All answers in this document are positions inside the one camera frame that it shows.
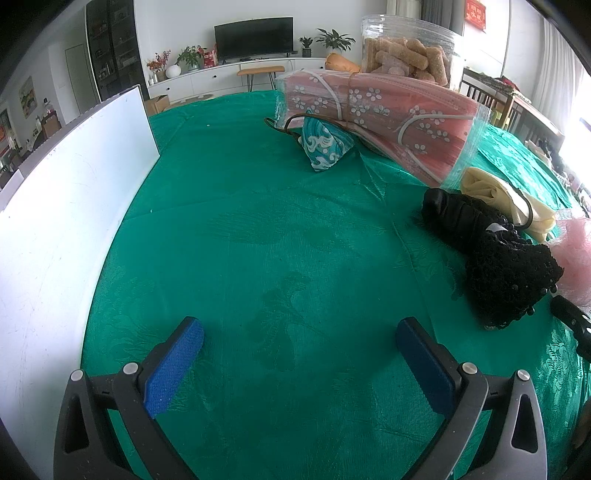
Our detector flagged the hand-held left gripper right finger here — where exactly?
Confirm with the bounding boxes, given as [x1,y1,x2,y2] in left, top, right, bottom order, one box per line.
[395,316,549,480]

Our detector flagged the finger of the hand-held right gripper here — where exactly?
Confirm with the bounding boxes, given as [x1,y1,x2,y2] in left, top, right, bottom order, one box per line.
[550,294,591,358]

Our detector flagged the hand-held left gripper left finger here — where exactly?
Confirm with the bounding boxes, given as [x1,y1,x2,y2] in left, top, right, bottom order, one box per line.
[53,316,205,480]

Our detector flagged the pink mesh bath puff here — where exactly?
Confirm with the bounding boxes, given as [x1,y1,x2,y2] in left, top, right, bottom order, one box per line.
[549,217,591,308]

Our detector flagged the black beaded lace hair net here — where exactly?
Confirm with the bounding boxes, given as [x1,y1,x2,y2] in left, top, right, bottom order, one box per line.
[421,188,565,330]

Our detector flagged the white storage box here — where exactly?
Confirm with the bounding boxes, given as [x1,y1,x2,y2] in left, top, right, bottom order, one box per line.
[0,84,161,430]

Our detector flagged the green satin tablecloth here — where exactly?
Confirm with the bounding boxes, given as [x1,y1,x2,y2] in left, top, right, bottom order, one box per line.
[81,90,591,480]

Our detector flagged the cream folded cloth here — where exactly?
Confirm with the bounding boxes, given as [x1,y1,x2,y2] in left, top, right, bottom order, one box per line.
[461,167,557,243]

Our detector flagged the wooden slatted chair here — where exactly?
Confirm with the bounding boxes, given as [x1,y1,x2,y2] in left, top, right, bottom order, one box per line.
[462,68,566,148]

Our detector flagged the teal patterned fabric sachet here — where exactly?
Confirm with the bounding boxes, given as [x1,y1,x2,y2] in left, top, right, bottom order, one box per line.
[300,117,356,172]

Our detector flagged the pink floral face mask packet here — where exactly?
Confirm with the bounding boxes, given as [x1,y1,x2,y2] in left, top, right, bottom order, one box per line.
[273,69,492,191]

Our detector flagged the white sheer curtain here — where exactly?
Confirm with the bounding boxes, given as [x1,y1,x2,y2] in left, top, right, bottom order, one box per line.
[531,18,591,153]

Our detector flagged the white television cabinet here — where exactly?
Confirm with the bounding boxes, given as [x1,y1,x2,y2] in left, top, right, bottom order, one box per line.
[148,58,328,100]

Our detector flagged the red flower arrangement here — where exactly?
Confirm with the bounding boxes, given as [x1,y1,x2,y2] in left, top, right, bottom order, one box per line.
[147,51,171,84]

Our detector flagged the wooden bench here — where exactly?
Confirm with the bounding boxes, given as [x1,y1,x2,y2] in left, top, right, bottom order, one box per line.
[237,65,286,92]

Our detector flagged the green plant with red flowers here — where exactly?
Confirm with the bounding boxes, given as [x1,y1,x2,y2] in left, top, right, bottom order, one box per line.
[175,45,204,72]

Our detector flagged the clear plastic snack jar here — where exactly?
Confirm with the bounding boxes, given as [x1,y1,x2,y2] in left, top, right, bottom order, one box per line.
[360,15,465,90]

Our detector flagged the orange lounge chair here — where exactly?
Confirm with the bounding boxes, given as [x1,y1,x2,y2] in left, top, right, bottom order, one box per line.
[324,53,362,73]

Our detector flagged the dark display cabinet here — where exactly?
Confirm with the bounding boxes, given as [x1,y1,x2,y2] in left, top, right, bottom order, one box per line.
[85,0,149,103]

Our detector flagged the flat screen television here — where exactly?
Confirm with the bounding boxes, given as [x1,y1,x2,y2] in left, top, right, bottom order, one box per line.
[214,17,295,63]

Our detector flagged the large leafy potted plant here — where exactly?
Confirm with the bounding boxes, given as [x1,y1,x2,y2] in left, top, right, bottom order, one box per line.
[315,28,356,51]

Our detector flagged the grey curtain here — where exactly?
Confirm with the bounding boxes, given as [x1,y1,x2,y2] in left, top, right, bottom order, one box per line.
[420,0,465,38]

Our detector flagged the framed wall picture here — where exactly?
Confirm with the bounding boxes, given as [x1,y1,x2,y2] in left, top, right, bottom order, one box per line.
[18,76,38,116]

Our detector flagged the red wall hanging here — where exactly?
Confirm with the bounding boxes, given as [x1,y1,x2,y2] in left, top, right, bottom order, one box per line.
[464,0,488,33]

